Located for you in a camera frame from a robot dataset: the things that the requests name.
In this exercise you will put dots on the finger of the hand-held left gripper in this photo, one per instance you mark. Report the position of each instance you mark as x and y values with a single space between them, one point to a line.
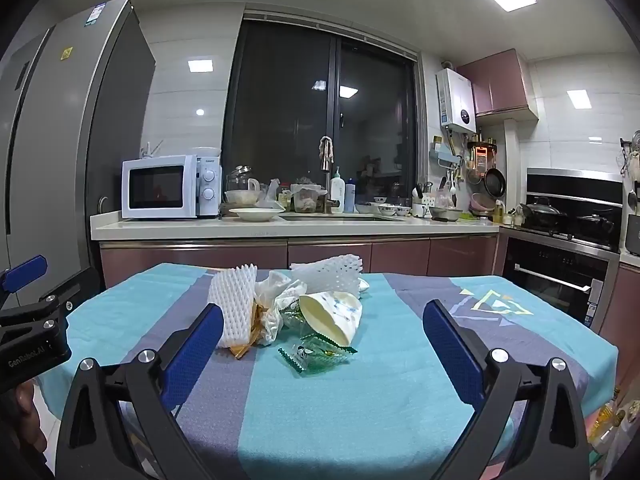
27 271
35 316

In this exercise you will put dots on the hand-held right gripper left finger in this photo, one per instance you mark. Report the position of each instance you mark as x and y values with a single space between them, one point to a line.
196 355

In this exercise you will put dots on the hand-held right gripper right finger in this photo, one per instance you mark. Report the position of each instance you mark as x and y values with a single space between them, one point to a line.
452 355

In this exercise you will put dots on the white foam fruit net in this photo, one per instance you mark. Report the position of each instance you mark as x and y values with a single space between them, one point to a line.
232 305

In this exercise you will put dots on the gold snack wrapper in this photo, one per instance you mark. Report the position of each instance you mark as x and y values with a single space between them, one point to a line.
256 327

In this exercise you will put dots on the white tissue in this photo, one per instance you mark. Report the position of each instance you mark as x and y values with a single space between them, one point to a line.
275 295

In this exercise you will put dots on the green snack wrapper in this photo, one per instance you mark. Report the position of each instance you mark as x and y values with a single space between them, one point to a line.
312 355

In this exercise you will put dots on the white paper cup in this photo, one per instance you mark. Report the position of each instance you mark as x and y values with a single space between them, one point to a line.
332 320

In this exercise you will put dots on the clear plastic wrap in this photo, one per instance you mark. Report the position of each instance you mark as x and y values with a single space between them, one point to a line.
327 272

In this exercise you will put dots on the person's left hand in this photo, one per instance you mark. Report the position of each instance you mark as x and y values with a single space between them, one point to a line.
27 415

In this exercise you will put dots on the pink kitchen counter cabinet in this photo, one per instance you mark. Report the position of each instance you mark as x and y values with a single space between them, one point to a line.
250 257

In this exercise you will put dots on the teal and purple blanket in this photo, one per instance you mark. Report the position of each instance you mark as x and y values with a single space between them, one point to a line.
350 425

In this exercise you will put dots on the black built-in oven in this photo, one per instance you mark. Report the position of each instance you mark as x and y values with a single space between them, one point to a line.
555 280

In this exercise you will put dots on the grey refrigerator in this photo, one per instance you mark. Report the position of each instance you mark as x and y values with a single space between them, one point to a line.
65 135

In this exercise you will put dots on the metal bowl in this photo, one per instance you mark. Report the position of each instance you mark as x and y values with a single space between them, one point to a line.
445 213

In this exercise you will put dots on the white utensil holder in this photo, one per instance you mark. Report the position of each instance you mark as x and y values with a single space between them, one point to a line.
421 208

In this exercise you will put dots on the white shallow plate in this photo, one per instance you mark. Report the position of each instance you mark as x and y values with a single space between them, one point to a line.
254 215

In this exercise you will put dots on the white microwave oven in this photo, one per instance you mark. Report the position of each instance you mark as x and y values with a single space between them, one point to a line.
160 187

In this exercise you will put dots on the black wok with lid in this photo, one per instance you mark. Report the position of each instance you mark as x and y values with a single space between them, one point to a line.
541 212

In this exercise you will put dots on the yellow cooking oil bottle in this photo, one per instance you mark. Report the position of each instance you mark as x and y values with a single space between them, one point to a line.
612 427

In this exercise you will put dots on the hanging black frying pan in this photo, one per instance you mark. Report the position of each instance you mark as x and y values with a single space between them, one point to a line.
495 184

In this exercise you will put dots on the glass jar with lid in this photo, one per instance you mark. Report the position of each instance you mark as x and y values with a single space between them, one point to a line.
240 182

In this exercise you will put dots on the blue and white bottle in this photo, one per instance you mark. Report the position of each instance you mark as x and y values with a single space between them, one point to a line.
350 197

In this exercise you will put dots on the clear plastic food container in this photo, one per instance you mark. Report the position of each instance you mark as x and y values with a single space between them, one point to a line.
305 200

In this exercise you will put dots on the black cooking pot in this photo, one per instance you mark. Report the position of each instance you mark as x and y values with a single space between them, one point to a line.
595 224

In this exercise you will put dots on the white pump soap bottle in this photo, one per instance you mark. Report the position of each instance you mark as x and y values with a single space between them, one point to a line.
337 195

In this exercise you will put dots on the black range hood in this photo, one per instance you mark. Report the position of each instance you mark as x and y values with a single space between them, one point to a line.
575 185

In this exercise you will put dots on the metal kitchen faucet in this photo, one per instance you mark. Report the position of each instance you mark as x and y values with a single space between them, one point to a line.
326 160

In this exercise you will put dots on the white water heater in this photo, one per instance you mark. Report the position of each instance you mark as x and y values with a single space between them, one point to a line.
456 100

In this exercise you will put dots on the dark sliding window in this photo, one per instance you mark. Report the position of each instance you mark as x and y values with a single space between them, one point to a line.
300 110

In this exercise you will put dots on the pink wall cabinet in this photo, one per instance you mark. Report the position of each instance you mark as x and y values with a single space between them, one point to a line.
497 82

